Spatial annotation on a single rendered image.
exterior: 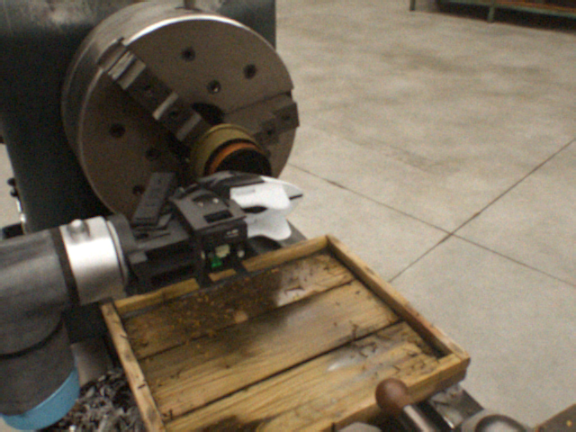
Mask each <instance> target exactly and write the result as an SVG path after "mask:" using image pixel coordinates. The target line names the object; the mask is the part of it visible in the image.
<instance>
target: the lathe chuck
mask: <svg viewBox="0 0 576 432"><path fill-rule="evenodd" d="M176 8H183V9H184V4H158V5H153V6H150V7H145V8H142V9H139V10H136V11H134V12H132V13H130V14H127V15H125V16H124V17H122V18H121V19H118V20H117V21H115V22H113V23H112V25H111V26H108V27H107V28H106V29H105V30H103V31H102V32H101V33H100V34H98V36H97V37H96V38H95V39H94V40H93V42H92V43H91V44H90V45H89V47H87V49H86V50H85V52H84V54H83V55H82V58H81V59H80V60H79V62H77V64H76V68H75V70H74V73H73V75H72V78H71V81H70V84H69V89H68V92H67V108H66V120H67V134H68V138H69V141H70V145H72V148H73V150H74V152H75V155H76V159H77V161H78V163H80V165H81V167H82V169H83V170H84V172H85V175H86V177H87V179H88V180H89V182H90V184H91V186H92V187H93V190H94V192H95V193H96V194H97V195H98V196H99V197H100V199H101V201H102V202H103V203H104V204H105V205H107V206H108V207H109V208H110V209H111V210H112V212H113V213H114V214H120V213H122V214H123V216H124V217H126V219H127V221H128V223H129V224H131V225H132V223H131V220H132V218H133V215H134V213H136V211H137V209H138V207H139V204H140V201H141V198H142V196H143V194H144V192H146V190H147V188H148V184H149V181H150V179H151V177H152V174H153V173H175V176H176V172H178V168H179V165H180V161H179V160H178V159H176V158H175V157H174V156H173V155H172V153H171V151H172V150H173V151H174V150H181V151H182V152H187V153H191V149H189V148H188V147H187V146H186V145H185V144H184V143H182V144H169V143H168V135H167V133H168V132H169V129H168V128H166V127H165V126H164V125H163V124H162V123H161V122H160V121H157V119H156V118H155V116H154V115H153V114H152V113H150V112H148V111H147V109H146V108H145V107H144V106H142V105H141V104H140V103H138V102H137V101H136V99H134V98H133V97H132V96H131V95H129V94H128V93H127V92H125V90H124V89H123V88H122V86H120V85H119V84H118V83H117V82H116V80H115V79H114V78H113V77H111V76H109V75H108V74H107V73H106V71H105V70H103V69H102V68H101V65H102V64H103V62H104V60H105V59H107V58H108V57H109V56H110V55H111V54H112V53H113V51H114V50H116V48H117V47H118V46H119V45H120V44H123V45H124V46H126V47H127V48H128V49H129V50H130V52H131V53H133V54H135V55H136V56H137V57H138V58H139V60H140V61H141V62H142V63H144V64H145V65H147V66H148V67H149V69H150V70H151V71H153V72H154V73H155V74H156V75H157V76H158V78H159V79H160V80H162V81H163V82H165V83H166V84H167V85H168V86H169V88H170V89H172V90H173V91H174V92H175V93H176V94H177V95H179V97H180V98H182V99H183V100H184V101H185V102H186V103H187V104H188V105H189V107H190V105H194V104H206V109H207V118H206V122H207V123H209V124H210V125H211V126H212V127H214V126H216V122H215V119H214V114H213V109H212V107H213V106H214V107H216V108H218V109H219V110H220V111H221V112H222V113H229V112H232V111H235V110H238V109H241V108H243V107H246V106H250V105H252V104H255V103H256V102H260V101H263V100H265V99H268V98H270V97H274V96H277V95H281V94H284V92H287V91H290V90H293V89H294V88H295V87H293V81H292V79H291V76H290V74H289V72H288V69H287V67H286V65H285V64H284V61H283V60H282V59H281V58H280V56H279V55H278V54H277V52H276V50H275V49H274V48H273V47H271V45H270V44H269V43H268V42H266V40H265V39H264V38H263V37H262V36H259V35H258V34H256V32H255V31H253V30H251V29H249V28H248V27H246V26H244V25H242V24H239V23H238V22H235V21H233V20H231V19H230V18H226V17H224V16H222V14H220V13H216V12H214V11H212V10H209V9H205V8H203V7H202V6H199V5H195V6H194V10H199V11H201V12H182V11H177V10H176ZM296 132H297V129H293V130H289V131H287V132H285V133H281V134H279V140H280V142H278V143H276V144H274V145H272V146H268V147H266V152H267V156H266V157H267V158H268V160H269V163H271V165H272V169H273V175H272V178H273V179H278V178H279V176H280V174H281V173H282V171H284V168H285V166H286V164H287V162H288V159H289V156H290V154H291V152H292V148H293V143H294V142H295V137H296Z"/></svg>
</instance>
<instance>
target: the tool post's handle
mask: <svg viewBox="0 0 576 432"><path fill-rule="evenodd" d="M374 397H375V402H376V404H377V406H378V408H379V409H381V410H382V411H383V412H384V413H386V415H389V416H394V417H395V418H396V419H397V420H401V422H402V424H403V425H404V426H405V428H406V429H407V430H408V432H442V431H441V430H440V429H439V428H438V427H436V426H435V425H434V424H433V423H432V422H431V421H430V420H428V418H427V417H426V416H425V415H424V414H423V413H422V412H421V410H419V409H418V408H417V407H416V405H415V403H414V400H413V399H412V397H410V389H409V387H408V386H407V384H406V383H405V382H403V381H402V380H400V379H398V378H393V377H392V378H386V379H384V380H381V381H380V382H378V384H377V385H376V389H375V393H374Z"/></svg>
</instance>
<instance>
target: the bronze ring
mask: <svg viewBox="0 0 576 432"><path fill-rule="evenodd" d="M189 167H190V172H191V176H192V178H193V180H194V181H195V182H196V179H197V178H205V177H208V176H212V175H215V173H218V172H221V171H239V172H245V173H251V175H257V176H263V177H268V178H272V175H273V169H272V165H271V163H269V160H268V158H267V157H266V155H265V154H264V152H263V150H262V148H261V147H260V146H259V145H257V144H256V142H255V140H254V137H253V136H252V135H251V134H250V133H249V132H248V131H247V130H244V129H243V128H241V126H239V125H237V124H229V123H227V124H220V125H217V126H214V127H211V129H209V130H207V131H206V132H205V133H204V134H203V135H202V136H200V137H199V138H198V139H197V141H196V142H195V143H194V145H193V148H192V150H191V155H190V159H189Z"/></svg>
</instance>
